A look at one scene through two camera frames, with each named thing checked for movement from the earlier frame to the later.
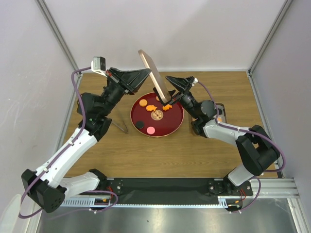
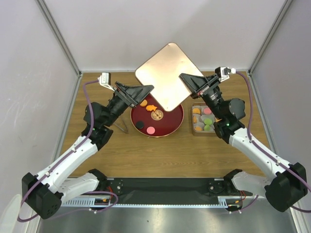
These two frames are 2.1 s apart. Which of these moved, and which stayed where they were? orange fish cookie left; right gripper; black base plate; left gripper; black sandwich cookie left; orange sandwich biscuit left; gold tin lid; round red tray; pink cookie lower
Moved: right gripper; gold tin lid; left gripper
Stayed: pink cookie lower; orange sandwich biscuit left; black base plate; orange fish cookie left; black sandwich cookie left; round red tray
